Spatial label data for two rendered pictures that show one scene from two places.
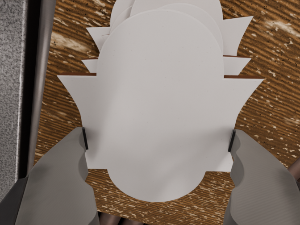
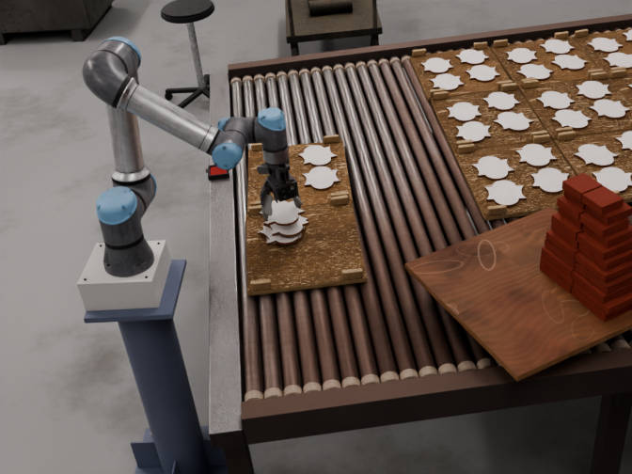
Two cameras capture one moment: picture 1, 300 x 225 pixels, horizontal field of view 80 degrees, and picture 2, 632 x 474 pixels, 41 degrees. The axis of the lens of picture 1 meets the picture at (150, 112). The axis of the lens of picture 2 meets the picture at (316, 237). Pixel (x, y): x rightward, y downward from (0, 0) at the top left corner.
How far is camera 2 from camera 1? 2.57 m
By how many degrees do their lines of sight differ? 80
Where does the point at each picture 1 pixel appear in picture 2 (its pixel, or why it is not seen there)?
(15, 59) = (232, 256)
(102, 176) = (280, 269)
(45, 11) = (242, 242)
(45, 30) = (243, 244)
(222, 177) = (335, 249)
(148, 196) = (288, 221)
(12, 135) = (233, 279)
